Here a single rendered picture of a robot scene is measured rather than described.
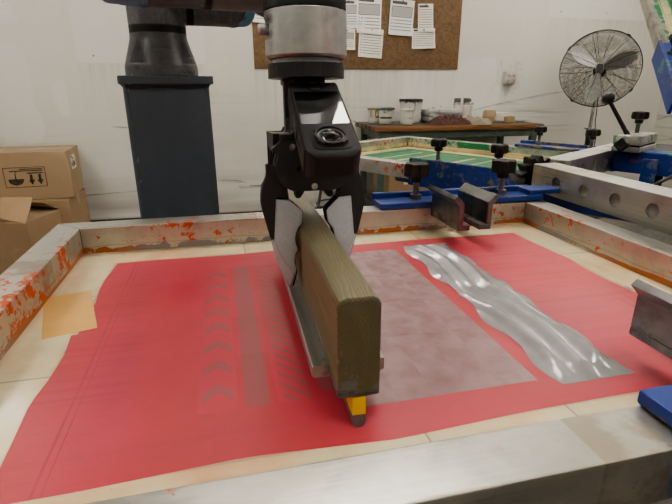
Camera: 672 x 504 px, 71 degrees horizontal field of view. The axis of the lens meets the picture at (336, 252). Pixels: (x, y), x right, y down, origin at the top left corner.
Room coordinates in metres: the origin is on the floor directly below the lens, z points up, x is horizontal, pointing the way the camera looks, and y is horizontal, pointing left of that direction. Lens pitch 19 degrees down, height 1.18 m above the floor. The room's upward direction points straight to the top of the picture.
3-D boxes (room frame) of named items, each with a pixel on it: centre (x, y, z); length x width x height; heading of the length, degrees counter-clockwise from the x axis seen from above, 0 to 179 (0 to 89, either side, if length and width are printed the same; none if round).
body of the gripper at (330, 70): (0.48, 0.03, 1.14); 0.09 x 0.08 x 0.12; 14
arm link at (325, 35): (0.48, 0.03, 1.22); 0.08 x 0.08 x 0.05
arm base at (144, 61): (1.11, 0.38, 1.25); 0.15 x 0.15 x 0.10
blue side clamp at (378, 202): (0.80, -0.21, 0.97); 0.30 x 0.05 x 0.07; 103
